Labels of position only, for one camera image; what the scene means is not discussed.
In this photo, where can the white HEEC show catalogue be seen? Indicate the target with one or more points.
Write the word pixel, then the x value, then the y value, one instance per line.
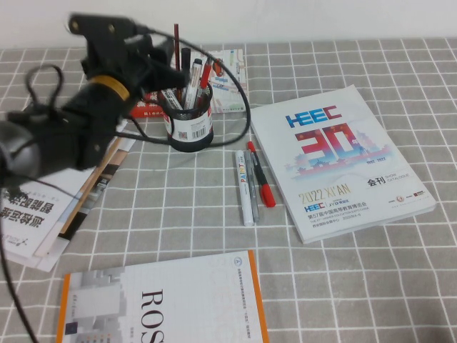
pixel 357 200

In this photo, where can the red-spined book with map cover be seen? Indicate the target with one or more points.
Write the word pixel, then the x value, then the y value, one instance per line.
pixel 232 82

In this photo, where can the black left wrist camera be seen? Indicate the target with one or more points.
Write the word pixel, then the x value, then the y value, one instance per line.
pixel 96 23

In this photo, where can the red pen with clip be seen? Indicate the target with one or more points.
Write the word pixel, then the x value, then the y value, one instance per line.
pixel 204 76

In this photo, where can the orange-edged ROS book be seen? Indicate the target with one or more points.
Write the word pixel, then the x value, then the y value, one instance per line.
pixel 178 286

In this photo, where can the red marker pen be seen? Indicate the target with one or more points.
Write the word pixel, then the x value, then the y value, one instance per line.
pixel 262 178

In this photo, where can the tan-edged booklet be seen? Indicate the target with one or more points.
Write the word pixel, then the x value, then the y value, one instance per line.
pixel 50 244

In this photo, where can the grey checkered tablecloth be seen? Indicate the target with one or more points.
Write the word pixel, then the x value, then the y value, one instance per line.
pixel 392 71

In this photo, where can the dark red pencil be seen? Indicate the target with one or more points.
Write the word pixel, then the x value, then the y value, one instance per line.
pixel 176 46

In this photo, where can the dark photo brochure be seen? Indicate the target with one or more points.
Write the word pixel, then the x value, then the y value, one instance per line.
pixel 96 189

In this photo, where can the black mesh pen holder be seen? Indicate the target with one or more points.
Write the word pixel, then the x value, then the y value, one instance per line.
pixel 193 126

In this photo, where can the grey pen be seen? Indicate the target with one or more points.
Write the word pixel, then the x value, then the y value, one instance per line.
pixel 254 200

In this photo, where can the white marker with black cap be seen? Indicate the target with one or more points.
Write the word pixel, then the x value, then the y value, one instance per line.
pixel 194 76

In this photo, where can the white paint marker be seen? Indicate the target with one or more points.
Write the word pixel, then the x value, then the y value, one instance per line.
pixel 243 178

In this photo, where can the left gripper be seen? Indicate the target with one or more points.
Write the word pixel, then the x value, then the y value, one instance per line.
pixel 118 57

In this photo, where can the white pen with black end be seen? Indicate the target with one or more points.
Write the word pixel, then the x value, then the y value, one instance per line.
pixel 171 98

